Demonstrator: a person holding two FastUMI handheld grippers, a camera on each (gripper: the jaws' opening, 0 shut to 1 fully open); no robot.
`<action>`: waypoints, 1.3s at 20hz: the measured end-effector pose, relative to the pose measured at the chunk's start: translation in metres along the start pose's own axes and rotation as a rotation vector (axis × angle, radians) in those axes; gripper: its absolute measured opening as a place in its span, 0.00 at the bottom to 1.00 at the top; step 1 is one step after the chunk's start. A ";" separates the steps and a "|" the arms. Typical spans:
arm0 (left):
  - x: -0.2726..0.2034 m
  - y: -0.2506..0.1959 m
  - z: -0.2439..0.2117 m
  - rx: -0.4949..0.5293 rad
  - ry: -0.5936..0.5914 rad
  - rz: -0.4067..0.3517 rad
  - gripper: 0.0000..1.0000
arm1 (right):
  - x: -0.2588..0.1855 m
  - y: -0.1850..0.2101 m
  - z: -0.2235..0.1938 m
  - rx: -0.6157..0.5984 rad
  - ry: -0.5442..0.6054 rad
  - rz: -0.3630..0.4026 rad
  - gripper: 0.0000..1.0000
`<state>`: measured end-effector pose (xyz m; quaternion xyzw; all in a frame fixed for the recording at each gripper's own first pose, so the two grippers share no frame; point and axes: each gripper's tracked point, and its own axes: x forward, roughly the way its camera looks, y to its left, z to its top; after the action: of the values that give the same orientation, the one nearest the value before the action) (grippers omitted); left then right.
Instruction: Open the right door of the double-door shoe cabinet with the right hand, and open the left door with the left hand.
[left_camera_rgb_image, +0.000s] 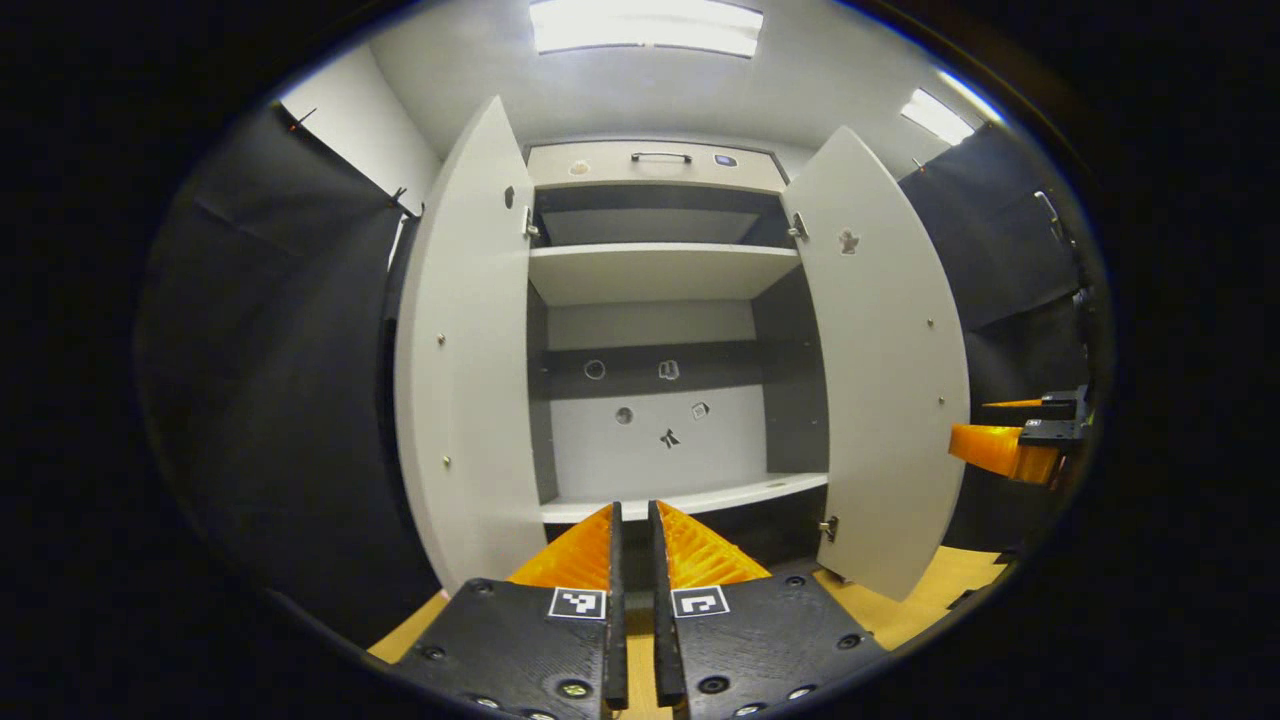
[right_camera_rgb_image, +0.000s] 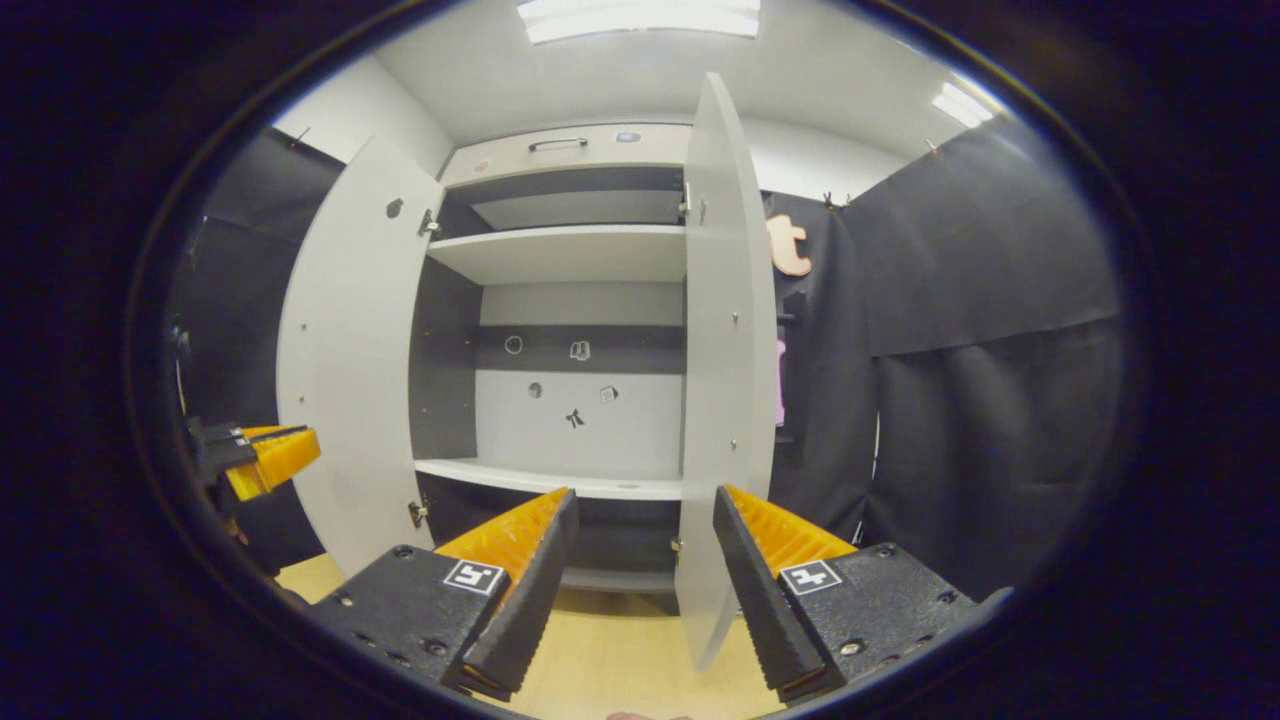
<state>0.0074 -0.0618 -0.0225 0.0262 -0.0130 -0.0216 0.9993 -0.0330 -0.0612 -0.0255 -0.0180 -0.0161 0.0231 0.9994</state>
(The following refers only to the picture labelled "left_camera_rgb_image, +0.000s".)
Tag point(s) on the beige cabinet door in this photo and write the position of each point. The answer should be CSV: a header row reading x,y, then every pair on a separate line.
x,y
470,380
880,400

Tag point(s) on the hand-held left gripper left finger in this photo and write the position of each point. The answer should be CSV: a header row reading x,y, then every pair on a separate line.
x,y
617,640

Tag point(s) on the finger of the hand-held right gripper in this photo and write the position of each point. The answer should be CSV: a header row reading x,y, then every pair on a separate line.
x,y
995,448
1060,408

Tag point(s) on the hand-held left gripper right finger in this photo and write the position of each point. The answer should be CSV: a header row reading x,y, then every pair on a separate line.
x,y
668,660

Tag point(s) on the beige double-door shoe cabinet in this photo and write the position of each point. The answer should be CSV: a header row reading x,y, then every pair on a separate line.
x,y
650,270

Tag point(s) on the long ceiling light panel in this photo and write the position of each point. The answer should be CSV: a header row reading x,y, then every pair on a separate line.
x,y
645,25
940,115

